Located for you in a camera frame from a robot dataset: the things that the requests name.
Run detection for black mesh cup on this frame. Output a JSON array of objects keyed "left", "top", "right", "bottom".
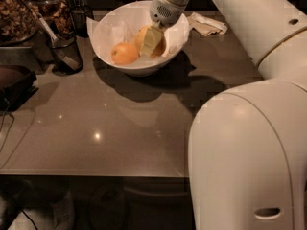
[
  {"left": 71, "top": 5, "right": 93, "bottom": 37},
  {"left": 47, "top": 34, "right": 83, "bottom": 75}
]

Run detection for orange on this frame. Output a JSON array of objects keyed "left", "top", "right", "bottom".
[
  {"left": 111, "top": 42, "right": 139, "bottom": 65},
  {"left": 132, "top": 26, "right": 166, "bottom": 56}
]

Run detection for dark brown device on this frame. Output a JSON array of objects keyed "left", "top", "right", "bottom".
[{"left": 0, "top": 65, "right": 36, "bottom": 111}]

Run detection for large glass snack jar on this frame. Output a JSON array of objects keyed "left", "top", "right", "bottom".
[{"left": 0, "top": 0, "right": 37, "bottom": 46}]

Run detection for folded beige napkins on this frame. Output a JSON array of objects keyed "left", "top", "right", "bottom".
[{"left": 187, "top": 12, "right": 228, "bottom": 36}]

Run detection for silver scoop in cup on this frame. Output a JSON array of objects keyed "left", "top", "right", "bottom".
[{"left": 38, "top": 17, "right": 80, "bottom": 72}]

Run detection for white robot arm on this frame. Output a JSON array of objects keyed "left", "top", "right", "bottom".
[{"left": 150, "top": 0, "right": 307, "bottom": 230}]

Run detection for white paper bowl liner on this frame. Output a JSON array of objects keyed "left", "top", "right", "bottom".
[{"left": 85, "top": 2, "right": 190, "bottom": 69}]

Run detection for front black mesh cup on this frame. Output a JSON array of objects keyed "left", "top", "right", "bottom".
[{"left": 47, "top": 34, "right": 83, "bottom": 75}]

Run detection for back black mesh cup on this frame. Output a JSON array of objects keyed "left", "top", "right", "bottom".
[{"left": 71, "top": 5, "right": 93, "bottom": 37}]

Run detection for thin black cable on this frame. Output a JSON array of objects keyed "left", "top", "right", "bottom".
[{"left": 0, "top": 99, "right": 36, "bottom": 169}]

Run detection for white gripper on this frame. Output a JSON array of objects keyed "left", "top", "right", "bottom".
[{"left": 140, "top": 0, "right": 185, "bottom": 58}]

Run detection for white bowl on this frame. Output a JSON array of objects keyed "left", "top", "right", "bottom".
[{"left": 88, "top": 0, "right": 190, "bottom": 78}]

